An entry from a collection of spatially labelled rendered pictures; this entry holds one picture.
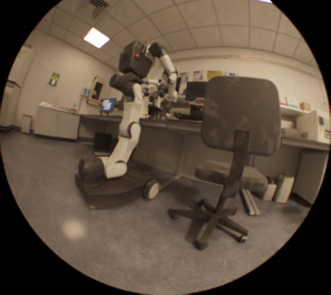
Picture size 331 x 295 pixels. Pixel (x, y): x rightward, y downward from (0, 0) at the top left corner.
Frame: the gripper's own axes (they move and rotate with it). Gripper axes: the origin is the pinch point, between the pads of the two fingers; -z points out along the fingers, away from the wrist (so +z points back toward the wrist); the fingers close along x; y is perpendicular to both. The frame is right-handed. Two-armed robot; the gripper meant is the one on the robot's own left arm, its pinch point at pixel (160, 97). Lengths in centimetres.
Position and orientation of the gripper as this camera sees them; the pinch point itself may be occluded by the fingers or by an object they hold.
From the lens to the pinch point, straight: 129.1
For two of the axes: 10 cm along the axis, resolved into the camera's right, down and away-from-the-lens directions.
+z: 1.3, -9.1, 3.8
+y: -9.3, 0.2, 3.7
